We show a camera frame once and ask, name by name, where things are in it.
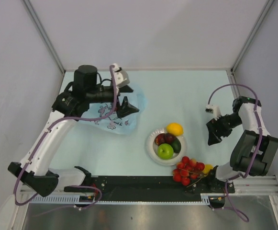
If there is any light blue printed plastic bag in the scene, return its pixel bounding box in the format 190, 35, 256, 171
78, 82, 149, 136

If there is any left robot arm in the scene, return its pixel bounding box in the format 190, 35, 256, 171
8, 64, 139, 197

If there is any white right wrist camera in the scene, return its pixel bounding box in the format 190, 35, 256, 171
205, 104, 222, 120

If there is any dark green fake avocado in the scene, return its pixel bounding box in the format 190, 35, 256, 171
170, 138, 181, 154

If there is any green fake apple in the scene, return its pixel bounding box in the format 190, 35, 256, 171
157, 143, 174, 160

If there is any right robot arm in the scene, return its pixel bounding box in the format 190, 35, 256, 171
205, 96, 278, 192

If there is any yellow fake pear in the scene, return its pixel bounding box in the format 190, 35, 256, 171
202, 164, 213, 177

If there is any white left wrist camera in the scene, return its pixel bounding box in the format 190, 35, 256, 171
110, 63, 130, 89

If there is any red fake strawberry bunch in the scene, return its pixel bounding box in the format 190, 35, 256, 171
172, 156, 205, 187

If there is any white paper plate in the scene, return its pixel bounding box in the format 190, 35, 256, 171
145, 128, 187, 166

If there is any blue slotted cable duct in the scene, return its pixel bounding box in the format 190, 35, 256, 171
31, 195, 80, 204

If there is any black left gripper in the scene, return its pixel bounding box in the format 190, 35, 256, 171
87, 85, 139, 117

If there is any yellow fake lemon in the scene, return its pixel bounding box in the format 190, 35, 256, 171
166, 123, 184, 136

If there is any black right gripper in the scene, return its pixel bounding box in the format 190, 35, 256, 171
206, 112, 243, 145

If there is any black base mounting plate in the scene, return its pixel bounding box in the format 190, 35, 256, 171
83, 176, 224, 202

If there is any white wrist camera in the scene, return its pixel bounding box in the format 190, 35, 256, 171
110, 63, 130, 89
205, 104, 222, 120

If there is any dark red fake fruit slice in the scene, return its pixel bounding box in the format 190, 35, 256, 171
164, 133, 176, 144

